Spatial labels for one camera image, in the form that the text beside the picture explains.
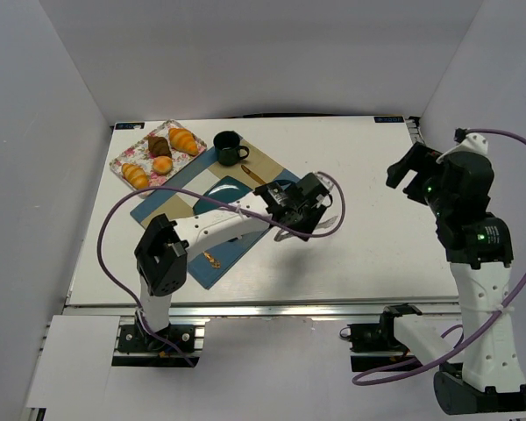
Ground teal square plate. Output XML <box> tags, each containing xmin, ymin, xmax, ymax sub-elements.
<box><xmin>193</xmin><ymin>175</ymin><xmax>252</xmax><ymax>215</ymax></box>

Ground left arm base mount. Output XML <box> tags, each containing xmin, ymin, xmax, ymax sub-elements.
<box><xmin>111</xmin><ymin>320</ymin><xmax>203</xmax><ymax>368</ymax></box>

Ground gold fork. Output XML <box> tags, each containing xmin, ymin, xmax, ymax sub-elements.
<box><xmin>203</xmin><ymin>251</ymin><xmax>221</xmax><ymax>269</ymax></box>

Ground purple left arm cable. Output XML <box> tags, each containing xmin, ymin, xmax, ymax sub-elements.
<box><xmin>96</xmin><ymin>170</ymin><xmax>348</xmax><ymax>367</ymax></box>

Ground chocolate croissant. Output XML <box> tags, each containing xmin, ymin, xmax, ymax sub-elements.
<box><xmin>147</xmin><ymin>136</ymin><xmax>172</xmax><ymax>158</ymax></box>

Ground aluminium table frame rail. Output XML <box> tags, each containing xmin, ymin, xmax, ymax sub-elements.
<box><xmin>63</xmin><ymin>302</ymin><xmax>461</xmax><ymax>319</ymax></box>

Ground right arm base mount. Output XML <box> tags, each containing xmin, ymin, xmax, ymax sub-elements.
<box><xmin>339</xmin><ymin>303</ymin><xmax>423</xmax><ymax>373</ymax></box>

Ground metal tongs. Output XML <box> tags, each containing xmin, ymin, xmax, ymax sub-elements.
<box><xmin>274</xmin><ymin>215</ymin><xmax>338</xmax><ymax>242</ymax></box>

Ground dark green mug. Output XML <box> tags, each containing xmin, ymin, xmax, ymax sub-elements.
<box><xmin>213</xmin><ymin>131</ymin><xmax>250</xmax><ymax>167</ymax></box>

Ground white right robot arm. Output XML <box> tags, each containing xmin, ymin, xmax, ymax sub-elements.
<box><xmin>386</xmin><ymin>128</ymin><xmax>526</xmax><ymax>415</ymax></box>

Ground orange croissant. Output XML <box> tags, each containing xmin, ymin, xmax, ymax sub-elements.
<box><xmin>121</xmin><ymin>163</ymin><xmax>149</xmax><ymax>190</ymax></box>
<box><xmin>168</xmin><ymin>127</ymin><xmax>199</xmax><ymax>156</ymax></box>

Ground blue beige checked placemat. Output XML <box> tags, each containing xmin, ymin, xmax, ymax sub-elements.
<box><xmin>130</xmin><ymin>139</ymin><xmax>303</xmax><ymax>291</ymax></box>

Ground gold knife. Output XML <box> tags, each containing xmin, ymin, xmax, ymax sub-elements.
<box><xmin>240</xmin><ymin>165</ymin><xmax>267</xmax><ymax>185</ymax></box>

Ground floral tray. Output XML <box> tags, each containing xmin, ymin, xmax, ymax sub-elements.
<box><xmin>109</xmin><ymin>120</ymin><xmax>208</xmax><ymax>190</ymax></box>

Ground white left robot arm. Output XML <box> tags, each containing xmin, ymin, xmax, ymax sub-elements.
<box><xmin>134</xmin><ymin>173</ymin><xmax>332</xmax><ymax>351</ymax></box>

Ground orange croissant left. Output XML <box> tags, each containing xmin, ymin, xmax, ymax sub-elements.
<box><xmin>121</xmin><ymin>163</ymin><xmax>149</xmax><ymax>190</ymax></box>

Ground round orange bun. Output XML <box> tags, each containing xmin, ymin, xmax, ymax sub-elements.
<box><xmin>152</xmin><ymin>155</ymin><xmax>173</xmax><ymax>175</ymax></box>

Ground orange croissant right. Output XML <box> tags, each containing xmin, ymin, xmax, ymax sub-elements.
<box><xmin>168</xmin><ymin>127</ymin><xmax>199</xmax><ymax>156</ymax></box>

